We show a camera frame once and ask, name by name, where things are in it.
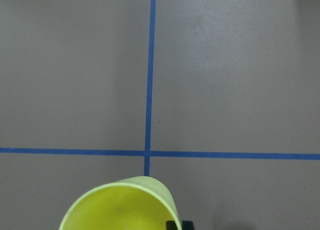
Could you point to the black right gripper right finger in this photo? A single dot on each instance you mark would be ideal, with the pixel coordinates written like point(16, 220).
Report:
point(187, 225)

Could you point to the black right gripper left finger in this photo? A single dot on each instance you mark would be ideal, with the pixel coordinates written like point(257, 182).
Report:
point(171, 225)

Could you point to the yellow plastic cup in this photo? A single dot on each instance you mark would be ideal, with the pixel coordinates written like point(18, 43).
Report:
point(140, 202)

